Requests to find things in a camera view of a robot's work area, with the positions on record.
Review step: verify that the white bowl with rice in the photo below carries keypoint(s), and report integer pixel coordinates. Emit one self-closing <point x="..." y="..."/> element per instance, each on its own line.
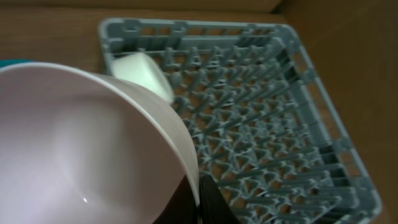
<point x="142" y="70"/>

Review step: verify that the grey dishwasher rack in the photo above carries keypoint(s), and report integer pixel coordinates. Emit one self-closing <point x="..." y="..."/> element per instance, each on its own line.
<point x="260" y="118"/>

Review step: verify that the teal serving tray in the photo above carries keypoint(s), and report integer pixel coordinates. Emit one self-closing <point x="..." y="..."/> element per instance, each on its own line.
<point x="6" y="63"/>

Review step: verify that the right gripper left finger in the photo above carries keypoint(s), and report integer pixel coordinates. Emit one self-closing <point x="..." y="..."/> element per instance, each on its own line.
<point x="181" y="208"/>

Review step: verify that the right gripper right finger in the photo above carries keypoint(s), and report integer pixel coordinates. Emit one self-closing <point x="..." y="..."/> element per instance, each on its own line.
<point x="213" y="206"/>

